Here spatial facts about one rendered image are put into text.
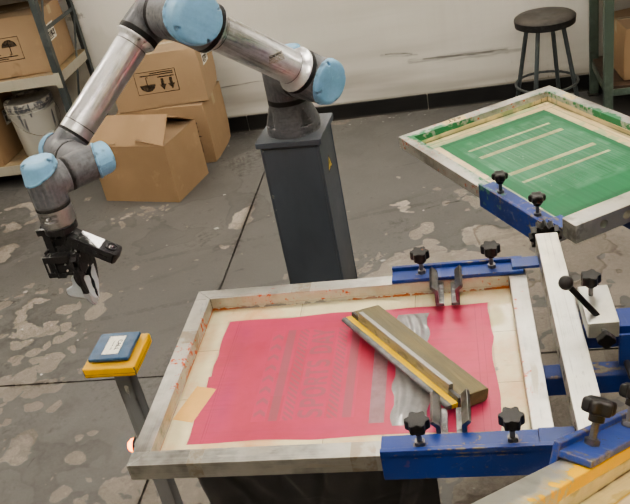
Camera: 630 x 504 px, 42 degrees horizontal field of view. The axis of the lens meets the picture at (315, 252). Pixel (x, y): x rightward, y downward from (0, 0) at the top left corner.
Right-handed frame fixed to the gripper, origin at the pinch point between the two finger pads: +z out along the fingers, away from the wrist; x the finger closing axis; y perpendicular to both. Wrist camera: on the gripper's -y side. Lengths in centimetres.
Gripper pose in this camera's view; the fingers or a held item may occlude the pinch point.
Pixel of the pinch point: (97, 298)
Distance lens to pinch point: 194.3
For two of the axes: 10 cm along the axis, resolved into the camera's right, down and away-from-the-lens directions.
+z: 1.7, 8.5, 5.0
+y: -9.8, 0.9, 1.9
